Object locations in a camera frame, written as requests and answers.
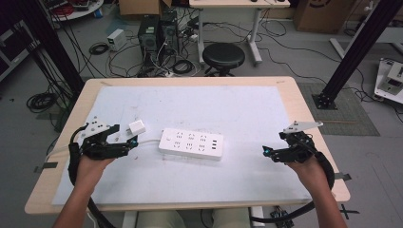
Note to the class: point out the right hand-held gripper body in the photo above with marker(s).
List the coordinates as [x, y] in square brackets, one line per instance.
[297, 148]

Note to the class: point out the black round stool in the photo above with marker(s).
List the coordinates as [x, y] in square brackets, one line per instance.
[223, 55]

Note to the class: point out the person's leg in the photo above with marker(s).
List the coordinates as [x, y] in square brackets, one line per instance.
[231, 218]
[161, 220]

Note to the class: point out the grey floor mat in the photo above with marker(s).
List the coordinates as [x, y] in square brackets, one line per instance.
[348, 120]

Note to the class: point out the white table leg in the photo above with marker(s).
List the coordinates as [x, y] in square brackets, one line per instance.
[257, 217]
[130, 220]

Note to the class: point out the white machine on floor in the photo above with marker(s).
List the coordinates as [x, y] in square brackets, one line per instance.
[391, 80]

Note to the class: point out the grey metal rack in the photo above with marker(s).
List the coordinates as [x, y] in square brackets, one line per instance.
[12, 53]

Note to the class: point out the white table mat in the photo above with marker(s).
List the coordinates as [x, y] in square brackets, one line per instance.
[196, 107]

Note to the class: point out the large cardboard box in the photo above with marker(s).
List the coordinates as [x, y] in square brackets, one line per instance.
[323, 14]

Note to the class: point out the black aluminium post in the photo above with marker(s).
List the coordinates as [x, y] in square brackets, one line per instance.
[53, 47]
[358, 50]

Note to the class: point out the person's right leg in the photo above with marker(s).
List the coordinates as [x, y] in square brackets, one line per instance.
[231, 218]

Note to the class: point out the white power supply box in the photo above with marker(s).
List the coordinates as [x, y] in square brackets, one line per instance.
[116, 38]

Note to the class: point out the white round table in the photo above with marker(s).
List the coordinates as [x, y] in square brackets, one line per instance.
[79, 8]

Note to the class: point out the grey tape strip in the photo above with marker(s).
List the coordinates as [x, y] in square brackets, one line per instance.
[47, 166]
[342, 176]

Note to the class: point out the white floor power strip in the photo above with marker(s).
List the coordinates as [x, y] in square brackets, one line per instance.
[170, 74]

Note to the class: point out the black tape cross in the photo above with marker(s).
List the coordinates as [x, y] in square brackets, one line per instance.
[348, 212]

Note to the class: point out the small black device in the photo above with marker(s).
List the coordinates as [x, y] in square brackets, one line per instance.
[282, 218]

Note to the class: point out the person's left hand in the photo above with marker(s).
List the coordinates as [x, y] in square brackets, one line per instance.
[92, 171]

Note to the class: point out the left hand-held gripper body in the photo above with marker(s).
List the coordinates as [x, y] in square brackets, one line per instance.
[101, 151]

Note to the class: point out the black computer tower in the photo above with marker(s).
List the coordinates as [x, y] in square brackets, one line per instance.
[169, 31]
[149, 38]

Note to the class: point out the white charger plug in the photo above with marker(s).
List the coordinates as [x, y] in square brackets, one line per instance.
[137, 128]

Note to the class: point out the person's left leg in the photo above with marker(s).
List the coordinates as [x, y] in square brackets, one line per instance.
[161, 220]

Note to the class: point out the person's right hand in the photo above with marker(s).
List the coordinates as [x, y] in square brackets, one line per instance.
[309, 174]

